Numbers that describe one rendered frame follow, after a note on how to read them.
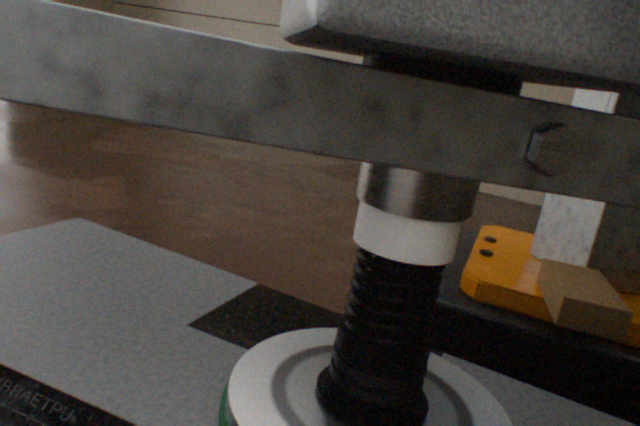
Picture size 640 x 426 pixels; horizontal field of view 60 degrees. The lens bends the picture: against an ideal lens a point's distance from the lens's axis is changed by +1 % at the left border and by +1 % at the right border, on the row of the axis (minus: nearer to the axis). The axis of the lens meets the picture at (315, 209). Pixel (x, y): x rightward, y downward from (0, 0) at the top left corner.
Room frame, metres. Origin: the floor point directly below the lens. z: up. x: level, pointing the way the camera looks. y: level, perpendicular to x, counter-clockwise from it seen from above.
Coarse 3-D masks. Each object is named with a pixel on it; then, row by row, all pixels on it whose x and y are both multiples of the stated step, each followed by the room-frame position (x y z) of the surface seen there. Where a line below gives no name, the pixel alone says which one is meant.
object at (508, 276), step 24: (480, 240) 1.23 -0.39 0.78; (504, 240) 1.27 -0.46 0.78; (528, 240) 1.31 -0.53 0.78; (480, 264) 1.05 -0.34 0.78; (504, 264) 1.08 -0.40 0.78; (528, 264) 1.11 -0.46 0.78; (480, 288) 0.95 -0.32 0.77; (504, 288) 0.94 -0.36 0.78; (528, 288) 0.95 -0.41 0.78; (528, 312) 0.92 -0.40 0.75; (600, 336) 0.88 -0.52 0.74
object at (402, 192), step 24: (360, 168) 0.36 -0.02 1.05; (384, 168) 0.33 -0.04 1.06; (360, 192) 0.35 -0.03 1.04; (384, 192) 0.33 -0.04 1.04; (408, 192) 0.32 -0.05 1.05; (432, 192) 0.32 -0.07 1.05; (456, 192) 0.33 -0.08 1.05; (408, 216) 0.33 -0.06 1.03; (432, 216) 0.32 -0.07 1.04; (456, 216) 0.33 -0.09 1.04
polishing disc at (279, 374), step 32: (256, 352) 0.40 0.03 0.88; (288, 352) 0.41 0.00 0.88; (320, 352) 0.42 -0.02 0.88; (256, 384) 0.35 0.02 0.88; (288, 384) 0.36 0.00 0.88; (448, 384) 0.40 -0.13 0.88; (480, 384) 0.41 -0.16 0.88; (256, 416) 0.32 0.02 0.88; (288, 416) 0.32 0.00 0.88; (320, 416) 0.33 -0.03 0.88; (448, 416) 0.36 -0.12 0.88; (480, 416) 0.36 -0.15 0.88
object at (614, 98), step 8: (616, 96) 0.46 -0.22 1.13; (624, 96) 0.46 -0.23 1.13; (632, 96) 0.46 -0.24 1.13; (608, 104) 0.47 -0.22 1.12; (616, 104) 0.46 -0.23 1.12; (624, 104) 0.46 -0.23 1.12; (632, 104) 0.46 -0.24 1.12; (616, 112) 0.46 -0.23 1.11; (624, 112) 0.46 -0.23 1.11; (632, 112) 0.46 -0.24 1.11
